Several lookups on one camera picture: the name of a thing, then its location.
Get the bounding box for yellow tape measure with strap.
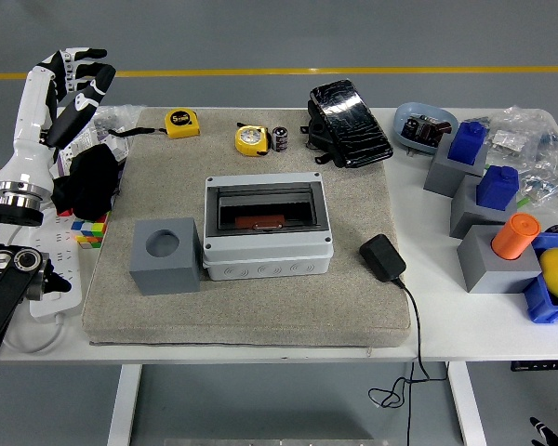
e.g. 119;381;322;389
107;109;201;139

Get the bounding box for white printed label pack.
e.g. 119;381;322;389
55;127;99;177

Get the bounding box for blue block battery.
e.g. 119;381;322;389
447;121;488;166
475;165;520;209

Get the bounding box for dark electronic parts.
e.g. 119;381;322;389
402;113;452;150

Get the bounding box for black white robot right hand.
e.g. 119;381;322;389
528;416;558;446

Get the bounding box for black power adapter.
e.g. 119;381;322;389
358;233;407;282

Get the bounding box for blue plastic bin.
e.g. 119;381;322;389
522;231;558;324

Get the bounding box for smoked transparent box lid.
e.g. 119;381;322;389
212;187;318;234

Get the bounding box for clear bags of small parts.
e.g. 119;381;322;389
467;105;558;210

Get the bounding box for clear plastic bag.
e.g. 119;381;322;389
86;104;145;140

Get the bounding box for white electrical module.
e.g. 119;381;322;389
100;134;131;164

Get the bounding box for black cloth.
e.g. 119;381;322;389
50;143;122;219

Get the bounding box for black adapter cord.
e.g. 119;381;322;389
367;276;449;446

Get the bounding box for grey plastic junction box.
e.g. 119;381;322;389
202;171;335;282

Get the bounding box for small yellow tape measure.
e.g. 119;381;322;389
234;124;271;158

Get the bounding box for light blue bowl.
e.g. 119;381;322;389
393;101;460;156

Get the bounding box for grey-brown fabric mat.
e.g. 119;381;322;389
81;107;413;349

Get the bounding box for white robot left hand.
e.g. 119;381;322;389
0;46;117;188

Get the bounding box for grey holder block round hole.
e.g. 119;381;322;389
128;216;202;296

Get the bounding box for white power strip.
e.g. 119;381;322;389
27;206;85;321

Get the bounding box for orange cylinder battery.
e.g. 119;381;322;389
234;214;287;231
490;212;542;261

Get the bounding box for black table control panel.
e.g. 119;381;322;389
510;360;558;373

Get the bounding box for black foot pedal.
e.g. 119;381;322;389
299;79;394;169

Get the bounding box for white table leg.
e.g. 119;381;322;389
106;363;143;446
447;361;488;446

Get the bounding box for small colourful puzzle cube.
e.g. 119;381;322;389
70;211;109;251

